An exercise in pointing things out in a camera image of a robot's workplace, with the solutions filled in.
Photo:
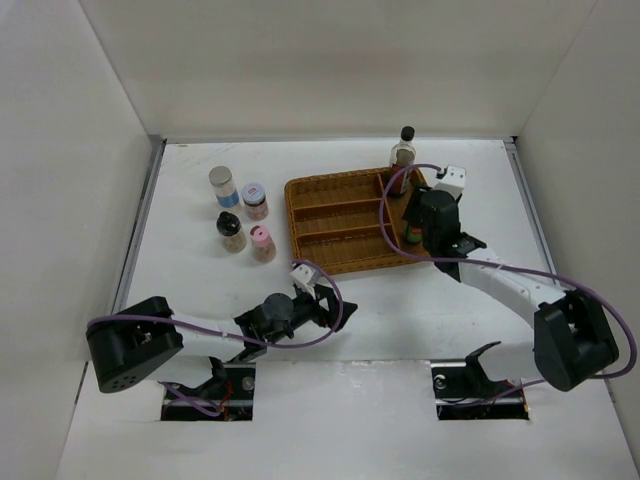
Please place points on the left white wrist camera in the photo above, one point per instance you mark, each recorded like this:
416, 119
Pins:
305, 278

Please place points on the green-label yellow-cap sauce bottle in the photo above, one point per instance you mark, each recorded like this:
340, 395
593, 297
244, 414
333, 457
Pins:
413, 235

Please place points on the silver-lid blue-label jar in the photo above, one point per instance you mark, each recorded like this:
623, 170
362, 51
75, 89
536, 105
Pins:
221, 179

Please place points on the red-white-lid spice jar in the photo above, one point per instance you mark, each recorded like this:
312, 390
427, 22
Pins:
254, 199

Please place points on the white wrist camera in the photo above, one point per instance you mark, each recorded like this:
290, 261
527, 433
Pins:
305, 278
452, 179

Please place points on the brown wicker divided tray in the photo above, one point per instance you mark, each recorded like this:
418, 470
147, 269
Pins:
339, 221

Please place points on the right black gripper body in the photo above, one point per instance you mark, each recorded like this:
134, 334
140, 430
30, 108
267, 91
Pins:
428, 241

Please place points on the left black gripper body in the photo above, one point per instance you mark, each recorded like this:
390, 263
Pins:
305, 308

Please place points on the pink-cap spice shaker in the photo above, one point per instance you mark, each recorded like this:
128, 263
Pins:
262, 244

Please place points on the tall red-label sauce bottle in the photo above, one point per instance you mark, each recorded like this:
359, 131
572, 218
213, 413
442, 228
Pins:
402, 155

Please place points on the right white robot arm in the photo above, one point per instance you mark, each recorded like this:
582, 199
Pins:
572, 339

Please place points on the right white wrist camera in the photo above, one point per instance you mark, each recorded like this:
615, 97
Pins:
452, 179

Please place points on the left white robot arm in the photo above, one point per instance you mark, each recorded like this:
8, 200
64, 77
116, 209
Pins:
128, 347

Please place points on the black-cap spice shaker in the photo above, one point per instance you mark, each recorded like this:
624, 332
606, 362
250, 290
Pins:
230, 228

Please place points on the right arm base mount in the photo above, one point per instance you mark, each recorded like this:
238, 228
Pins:
464, 392

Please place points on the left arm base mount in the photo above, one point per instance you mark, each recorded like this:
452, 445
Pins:
225, 395

